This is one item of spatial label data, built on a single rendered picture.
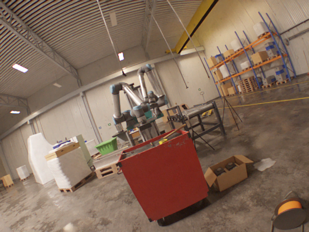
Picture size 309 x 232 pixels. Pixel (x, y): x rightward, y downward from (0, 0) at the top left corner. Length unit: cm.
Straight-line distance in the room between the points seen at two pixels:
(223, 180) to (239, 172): 23
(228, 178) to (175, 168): 78
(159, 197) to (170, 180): 21
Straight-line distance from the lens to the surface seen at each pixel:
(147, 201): 151
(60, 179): 465
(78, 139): 569
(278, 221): 127
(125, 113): 236
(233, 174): 190
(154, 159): 132
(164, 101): 228
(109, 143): 505
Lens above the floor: 124
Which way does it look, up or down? 2 degrees down
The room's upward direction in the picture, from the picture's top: 22 degrees counter-clockwise
